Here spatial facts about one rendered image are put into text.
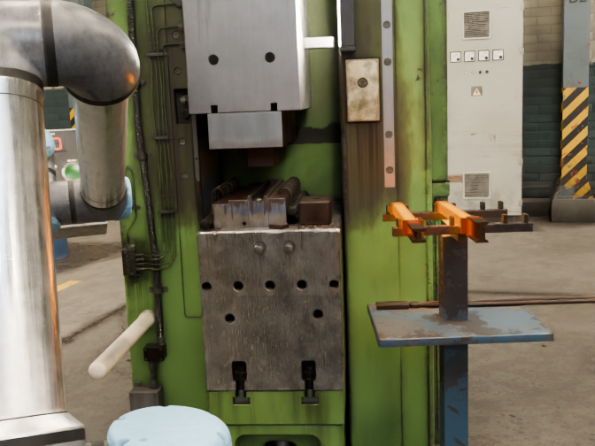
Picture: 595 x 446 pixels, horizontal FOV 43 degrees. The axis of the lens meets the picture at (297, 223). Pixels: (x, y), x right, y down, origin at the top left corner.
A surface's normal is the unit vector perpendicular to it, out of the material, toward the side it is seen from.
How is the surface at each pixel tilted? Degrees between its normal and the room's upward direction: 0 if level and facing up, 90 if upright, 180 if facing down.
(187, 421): 5
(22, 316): 68
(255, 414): 90
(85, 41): 90
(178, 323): 90
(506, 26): 90
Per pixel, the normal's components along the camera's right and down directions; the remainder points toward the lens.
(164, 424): 0.04, -0.99
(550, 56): -0.29, 0.19
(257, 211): -0.08, 0.17
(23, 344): 0.54, -0.27
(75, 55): 0.49, 0.43
